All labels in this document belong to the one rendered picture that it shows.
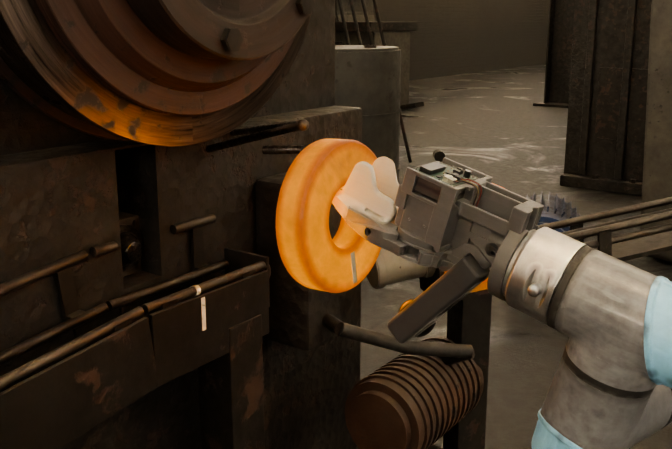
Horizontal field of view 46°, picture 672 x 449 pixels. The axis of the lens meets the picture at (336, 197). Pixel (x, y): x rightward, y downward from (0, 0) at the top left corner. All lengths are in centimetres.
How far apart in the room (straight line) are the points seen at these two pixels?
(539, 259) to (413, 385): 49
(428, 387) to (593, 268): 52
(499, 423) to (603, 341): 150
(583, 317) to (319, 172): 27
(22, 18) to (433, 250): 41
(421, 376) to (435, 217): 49
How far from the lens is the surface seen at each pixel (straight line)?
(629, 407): 68
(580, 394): 68
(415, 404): 110
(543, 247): 66
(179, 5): 75
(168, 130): 86
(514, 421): 216
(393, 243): 70
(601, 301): 64
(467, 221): 69
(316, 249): 74
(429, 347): 114
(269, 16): 84
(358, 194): 74
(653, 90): 349
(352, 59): 354
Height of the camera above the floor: 102
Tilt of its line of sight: 13 degrees down
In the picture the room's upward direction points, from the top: straight up
